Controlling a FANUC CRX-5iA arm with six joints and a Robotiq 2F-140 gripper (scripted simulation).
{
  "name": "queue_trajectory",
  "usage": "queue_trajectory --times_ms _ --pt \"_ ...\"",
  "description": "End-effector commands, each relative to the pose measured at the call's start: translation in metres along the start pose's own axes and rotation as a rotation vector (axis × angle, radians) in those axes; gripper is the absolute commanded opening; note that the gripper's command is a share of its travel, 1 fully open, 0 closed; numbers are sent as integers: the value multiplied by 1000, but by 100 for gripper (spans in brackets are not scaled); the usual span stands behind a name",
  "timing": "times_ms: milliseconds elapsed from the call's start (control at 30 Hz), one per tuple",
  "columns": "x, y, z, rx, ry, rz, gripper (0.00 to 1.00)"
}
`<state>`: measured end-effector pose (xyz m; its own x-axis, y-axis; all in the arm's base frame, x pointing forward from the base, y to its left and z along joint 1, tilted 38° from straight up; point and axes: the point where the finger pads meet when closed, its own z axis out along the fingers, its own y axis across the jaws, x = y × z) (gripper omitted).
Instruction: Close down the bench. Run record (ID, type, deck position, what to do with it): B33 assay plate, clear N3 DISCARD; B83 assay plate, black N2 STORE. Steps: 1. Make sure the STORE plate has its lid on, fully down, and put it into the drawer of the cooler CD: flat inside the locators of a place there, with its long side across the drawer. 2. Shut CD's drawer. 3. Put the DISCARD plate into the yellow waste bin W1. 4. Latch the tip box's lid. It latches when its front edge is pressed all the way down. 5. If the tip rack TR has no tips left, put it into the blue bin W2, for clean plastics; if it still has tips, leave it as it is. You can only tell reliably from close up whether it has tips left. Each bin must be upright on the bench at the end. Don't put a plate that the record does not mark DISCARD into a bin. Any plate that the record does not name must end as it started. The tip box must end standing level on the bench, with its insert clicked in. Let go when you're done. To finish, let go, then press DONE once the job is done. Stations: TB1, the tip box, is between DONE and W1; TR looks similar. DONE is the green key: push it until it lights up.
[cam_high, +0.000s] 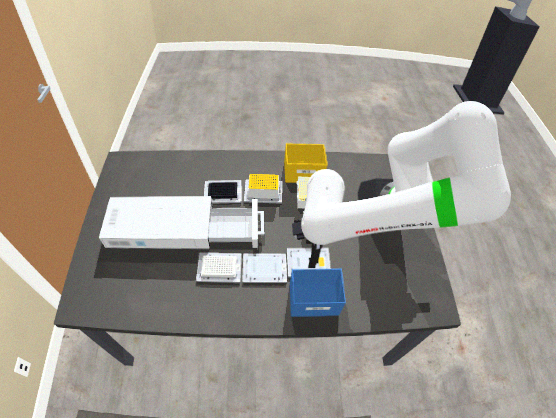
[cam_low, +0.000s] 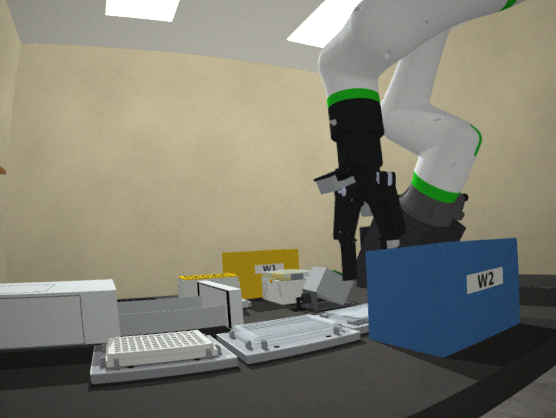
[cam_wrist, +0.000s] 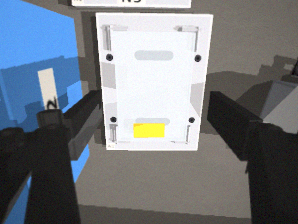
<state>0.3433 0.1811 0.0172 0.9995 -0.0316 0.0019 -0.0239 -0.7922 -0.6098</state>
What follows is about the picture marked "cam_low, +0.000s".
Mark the blue bin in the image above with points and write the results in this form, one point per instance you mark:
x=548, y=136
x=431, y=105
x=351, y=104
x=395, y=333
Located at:
x=442, y=299

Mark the yellow waste bin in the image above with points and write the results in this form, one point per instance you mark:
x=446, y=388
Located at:
x=249, y=265

